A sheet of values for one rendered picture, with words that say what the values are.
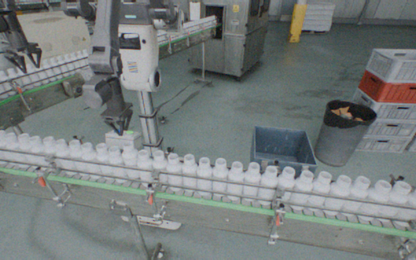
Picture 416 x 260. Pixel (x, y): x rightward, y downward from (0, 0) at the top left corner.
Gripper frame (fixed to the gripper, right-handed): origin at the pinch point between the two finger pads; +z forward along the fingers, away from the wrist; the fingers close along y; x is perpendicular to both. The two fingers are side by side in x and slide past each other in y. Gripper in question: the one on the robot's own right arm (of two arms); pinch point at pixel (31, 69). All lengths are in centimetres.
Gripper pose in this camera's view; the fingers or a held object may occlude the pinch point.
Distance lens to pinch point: 115.3
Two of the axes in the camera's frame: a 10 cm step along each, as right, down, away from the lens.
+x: 9.9, 1.0, -1.3
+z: -0.1, 8.3, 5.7
